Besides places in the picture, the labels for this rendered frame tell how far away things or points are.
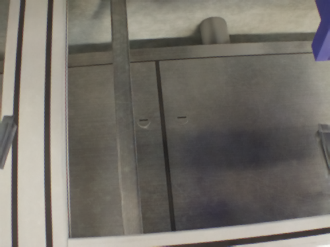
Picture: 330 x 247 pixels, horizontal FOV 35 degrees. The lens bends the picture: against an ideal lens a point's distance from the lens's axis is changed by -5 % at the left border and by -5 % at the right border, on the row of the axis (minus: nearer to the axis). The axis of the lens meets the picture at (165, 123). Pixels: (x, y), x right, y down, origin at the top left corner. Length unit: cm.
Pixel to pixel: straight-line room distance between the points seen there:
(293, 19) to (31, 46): 70
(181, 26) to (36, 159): 65
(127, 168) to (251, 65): 46
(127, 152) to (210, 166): 29
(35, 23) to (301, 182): 55
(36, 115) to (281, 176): 50
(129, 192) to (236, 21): 63
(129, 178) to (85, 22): 55
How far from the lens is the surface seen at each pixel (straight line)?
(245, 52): 110
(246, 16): 121
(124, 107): 74
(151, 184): 96
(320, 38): 53
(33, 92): 68
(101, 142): 99
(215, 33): 116
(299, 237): 62
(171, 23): 120
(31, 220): 62
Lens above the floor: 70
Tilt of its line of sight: 25 degrees down
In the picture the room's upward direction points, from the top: 174 degrees clockwise
